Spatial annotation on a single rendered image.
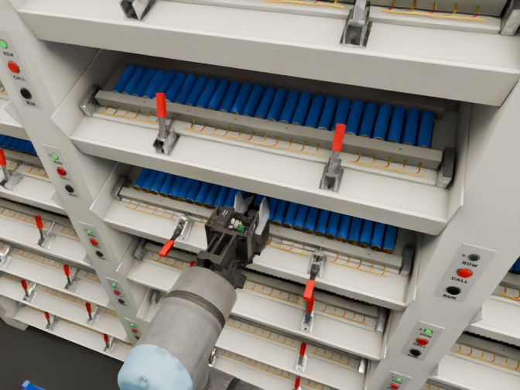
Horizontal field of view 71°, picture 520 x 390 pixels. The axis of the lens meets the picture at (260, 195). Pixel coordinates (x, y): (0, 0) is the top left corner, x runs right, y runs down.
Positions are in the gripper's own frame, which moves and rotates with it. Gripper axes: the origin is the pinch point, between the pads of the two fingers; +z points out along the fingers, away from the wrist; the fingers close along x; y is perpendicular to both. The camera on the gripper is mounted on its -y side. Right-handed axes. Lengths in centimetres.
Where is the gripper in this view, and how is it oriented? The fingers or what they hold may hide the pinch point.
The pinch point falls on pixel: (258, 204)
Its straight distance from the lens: 69.2
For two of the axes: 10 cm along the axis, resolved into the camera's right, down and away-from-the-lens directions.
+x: -9.4, -2.3, 2.5
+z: 3.5, -6.4, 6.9
